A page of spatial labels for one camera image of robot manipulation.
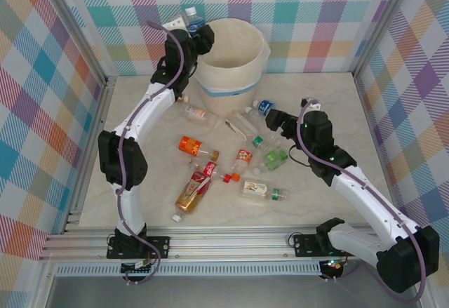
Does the clear bottle pale orange label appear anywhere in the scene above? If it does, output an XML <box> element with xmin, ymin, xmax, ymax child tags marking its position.
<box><xmin>180</xmin><ymin>104</ymin><xmax>218</xmax><ymax>128</ymax></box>

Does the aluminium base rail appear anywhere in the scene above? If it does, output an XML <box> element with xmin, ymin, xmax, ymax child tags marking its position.
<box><xmin>40</xmin><ymin>225</ymin><xmax>387</xmax><ymax>263</ymax></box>

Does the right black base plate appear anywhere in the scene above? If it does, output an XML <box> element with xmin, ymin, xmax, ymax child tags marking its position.
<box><xmin>293</xmin><ymin>232</ymin><xmax>322</xmax><ymax>258</ymax></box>

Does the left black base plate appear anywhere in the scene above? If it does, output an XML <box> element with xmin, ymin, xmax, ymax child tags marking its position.
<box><xmin>107</xmin><ymin>236</ymin><xmax>172</xmax><ymax>260</ymax></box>

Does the orange label bottle gold cap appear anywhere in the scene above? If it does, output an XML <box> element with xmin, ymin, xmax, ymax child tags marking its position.
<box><xmin>178</xmin><ymin>135</ymin><xmax>221</xmax><ymax>160</ymax></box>

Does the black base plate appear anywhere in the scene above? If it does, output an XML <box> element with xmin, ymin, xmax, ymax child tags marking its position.
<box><xmin>293</xmin><ymin>232</ymin><xmax>322</xmax><ymax>258</ymax></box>
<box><xmin>107</xmin><ymin>236</ymin><xmax>172</xmax><ymax>260</ymax></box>

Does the aluminium frame post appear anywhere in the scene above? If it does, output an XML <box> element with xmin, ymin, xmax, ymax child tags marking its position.
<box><xmin>36</xmin><ymin>0</ymin><xmax>119</xmax><ymax>88</ymax></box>
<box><xmin>352</xmin><ymin>0</ymin><xmax>422</xmax><ymax>77</ymax></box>

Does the aluminium side rail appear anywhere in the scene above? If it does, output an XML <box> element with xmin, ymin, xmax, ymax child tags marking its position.
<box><xmin>62</xmin><ymin>76</ymin><xmax>119</xmax><ymax>234</ymax></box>
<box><xmin>352</xmin><ymin>72</ymin><xmax>403</xmax><ymax>230</ymax></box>

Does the green label plastic bottle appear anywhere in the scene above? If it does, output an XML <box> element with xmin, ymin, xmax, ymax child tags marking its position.
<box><xmin>251</xmin><ymin>148</ymin><xmax>290</xmax><ymax>175</ymax></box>

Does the red label bottle orange cap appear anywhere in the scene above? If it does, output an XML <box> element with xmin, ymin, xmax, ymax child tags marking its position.
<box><xmin>231</xmin><ymin>148</ymin><xmax>255</xmax><ymax>182</ymax></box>

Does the clear bottle white cap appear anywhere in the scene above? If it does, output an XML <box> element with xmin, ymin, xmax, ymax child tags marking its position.
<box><xmin>243</xmin><ymin>106</ymin><xmax>267</xmax><ymax>130</ymax></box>

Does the slotted grey cable duct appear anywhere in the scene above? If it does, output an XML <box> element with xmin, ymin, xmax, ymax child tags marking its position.
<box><xmin>55</xmin><ymin>264</ymin><xmax>326</xmax><ymax>277</ymax></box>

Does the cream waste bucket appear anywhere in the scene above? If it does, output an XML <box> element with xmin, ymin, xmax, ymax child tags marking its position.
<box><xmin>194</xmin><ymin>19</ymin><xmax>272</xmax><ymax>98</ymax></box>

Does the crushed clear bottle tan label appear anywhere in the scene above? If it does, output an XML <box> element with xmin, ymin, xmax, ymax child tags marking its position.
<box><xmin>224</xmin><ymin>109</ymin><xmax>257</xmax><ymax>140</ymax></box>

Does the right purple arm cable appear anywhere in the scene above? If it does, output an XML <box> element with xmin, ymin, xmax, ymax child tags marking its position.
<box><xmin>296</xmin><ymin>102</ymin><xmax>427</xmax><ymax>304</ymax></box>

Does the white label bottle green cap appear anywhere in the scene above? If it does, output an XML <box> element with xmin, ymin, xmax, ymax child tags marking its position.
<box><xmin>239</xmin><ymin>180</ymin><xmax>290</xmax><ymax>202</ymax></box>

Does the small circuit board with led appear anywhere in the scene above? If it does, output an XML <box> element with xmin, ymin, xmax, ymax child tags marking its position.
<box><xmin>321</xmin><ymin>258</ymin><xmax>347</xmax><ymax>272</ymax></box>

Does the amber tea bottle white cap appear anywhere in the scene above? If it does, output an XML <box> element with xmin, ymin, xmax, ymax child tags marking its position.
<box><xmin>171</xmin><ymin>171</ymin><xmax>213</xmax><ymax>223</ymax></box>

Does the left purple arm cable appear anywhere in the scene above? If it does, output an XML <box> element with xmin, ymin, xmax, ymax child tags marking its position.
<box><xmin>114</xmin><ymin>20</ymin><xmax>187</xmax><ymax>286</ymax></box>

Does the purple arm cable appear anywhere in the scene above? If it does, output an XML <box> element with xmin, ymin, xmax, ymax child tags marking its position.
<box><xmin>296</xmin><ymin>102</ymin><xmax>427</xmax><ymax>304</ymax></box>
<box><xmin>114</xmin><ymin>20</ymin><xmax>187</xmax><ymax>286</ymax></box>

